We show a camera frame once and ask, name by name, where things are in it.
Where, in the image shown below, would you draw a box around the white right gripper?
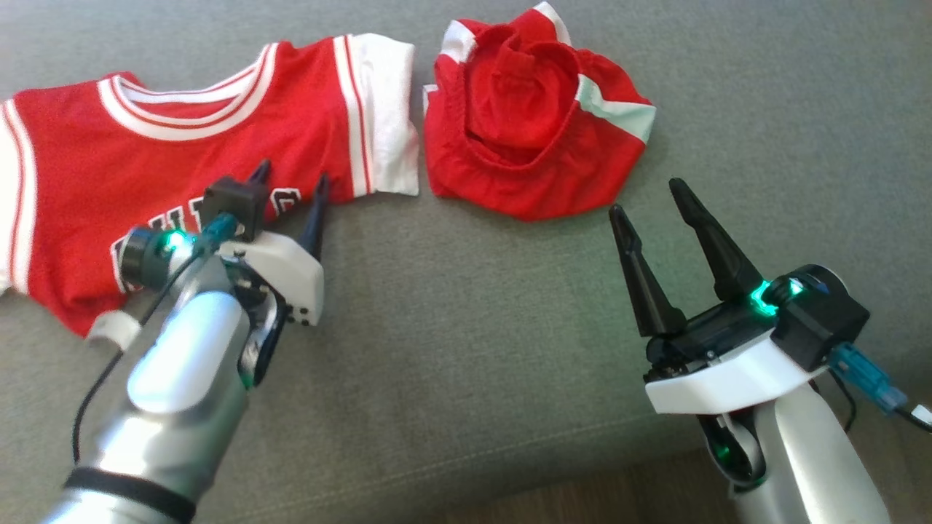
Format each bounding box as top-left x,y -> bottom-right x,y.
609,177 -> 831,416

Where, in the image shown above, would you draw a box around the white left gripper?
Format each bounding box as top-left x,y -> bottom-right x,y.
218,160 -> 330,327

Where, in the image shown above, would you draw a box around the red white basketball jersey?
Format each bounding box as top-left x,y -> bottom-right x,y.
0,33 -> 422,340

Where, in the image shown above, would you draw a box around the grey fabric sofa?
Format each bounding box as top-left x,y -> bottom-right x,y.
0,0 -> 932,524

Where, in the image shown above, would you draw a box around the red white shorts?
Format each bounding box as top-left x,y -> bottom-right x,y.
422,1 -> 657,222

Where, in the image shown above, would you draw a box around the black right cable, blue plug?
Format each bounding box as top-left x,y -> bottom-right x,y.
829,342 -> 932,434

